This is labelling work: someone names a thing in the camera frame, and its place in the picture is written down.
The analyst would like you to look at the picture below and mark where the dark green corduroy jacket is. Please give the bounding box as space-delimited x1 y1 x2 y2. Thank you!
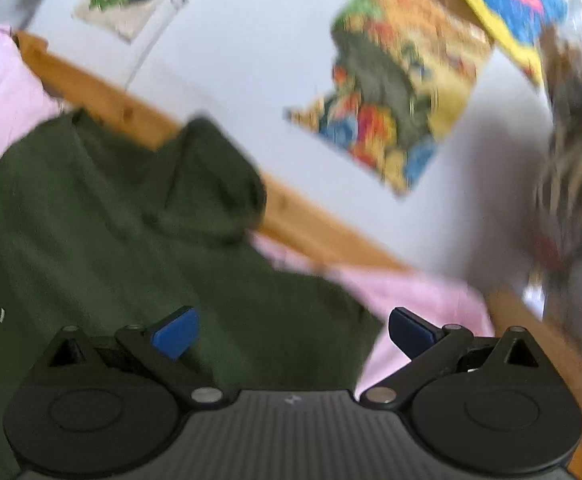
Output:
0 110 380 479

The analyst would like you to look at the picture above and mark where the colourful anime group poster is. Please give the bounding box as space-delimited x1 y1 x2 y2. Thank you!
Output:
285 0 492 195

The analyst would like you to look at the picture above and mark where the white wall conduit pipe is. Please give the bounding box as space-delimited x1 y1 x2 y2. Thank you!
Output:
120 0 191 89

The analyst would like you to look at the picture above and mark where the wooden bed frame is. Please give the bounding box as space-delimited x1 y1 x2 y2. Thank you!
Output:
14 32 582 479

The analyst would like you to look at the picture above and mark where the striped hanging garment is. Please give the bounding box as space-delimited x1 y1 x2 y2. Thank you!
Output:
533 26 582 273

